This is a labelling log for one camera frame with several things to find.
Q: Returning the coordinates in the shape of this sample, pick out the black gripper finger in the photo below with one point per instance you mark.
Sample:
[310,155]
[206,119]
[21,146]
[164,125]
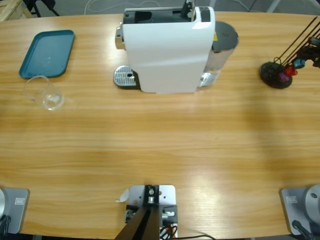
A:
[316,61]
[315,42]

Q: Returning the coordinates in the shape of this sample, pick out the clear drinking glass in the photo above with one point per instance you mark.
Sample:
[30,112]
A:
[52,100]

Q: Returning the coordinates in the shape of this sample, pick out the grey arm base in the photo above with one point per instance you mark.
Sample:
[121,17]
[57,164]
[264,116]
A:
[290,210]
[17,212]

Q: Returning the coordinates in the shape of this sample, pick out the blue coffee capsule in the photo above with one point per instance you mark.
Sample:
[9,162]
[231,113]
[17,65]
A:
[299,63]

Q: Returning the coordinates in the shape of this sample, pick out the red coffee capsule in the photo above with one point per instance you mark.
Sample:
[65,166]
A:
[290,70]

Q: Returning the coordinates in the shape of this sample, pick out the purple coffee capsule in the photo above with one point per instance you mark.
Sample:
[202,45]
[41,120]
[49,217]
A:
[283,77]

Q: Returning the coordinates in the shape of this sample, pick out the white capsule coffee machine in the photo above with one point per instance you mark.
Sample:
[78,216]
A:
[165,55]

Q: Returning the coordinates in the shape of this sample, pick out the black capsule holder with rods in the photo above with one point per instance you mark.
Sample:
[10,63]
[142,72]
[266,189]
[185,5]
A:
[268,72]

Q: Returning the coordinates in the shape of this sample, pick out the grey metal pole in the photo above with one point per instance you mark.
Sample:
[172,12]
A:
[272,6]

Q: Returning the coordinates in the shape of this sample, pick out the clear water tank dark lid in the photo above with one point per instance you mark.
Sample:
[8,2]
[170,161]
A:
[225,35]

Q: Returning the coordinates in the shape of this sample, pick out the chrome and black drip tray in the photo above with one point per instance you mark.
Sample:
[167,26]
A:
[125,75]

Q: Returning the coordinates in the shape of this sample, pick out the white paper tag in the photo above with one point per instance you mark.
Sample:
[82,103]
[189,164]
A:
[123,196]

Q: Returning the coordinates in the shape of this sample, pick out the teal plastic serving tray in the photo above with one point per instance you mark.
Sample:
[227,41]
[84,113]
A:
[47,52]

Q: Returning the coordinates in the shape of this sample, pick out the black stand legs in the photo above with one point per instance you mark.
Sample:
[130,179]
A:
[47,3]

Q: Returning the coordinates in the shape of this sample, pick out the light wooden crate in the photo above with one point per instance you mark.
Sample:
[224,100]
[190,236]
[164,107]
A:
[10,10]

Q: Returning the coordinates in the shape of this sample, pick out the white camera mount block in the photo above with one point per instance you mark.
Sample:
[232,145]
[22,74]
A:
[166,197]

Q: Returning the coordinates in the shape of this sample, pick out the dark camera mount post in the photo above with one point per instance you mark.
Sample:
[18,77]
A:
[145,225]

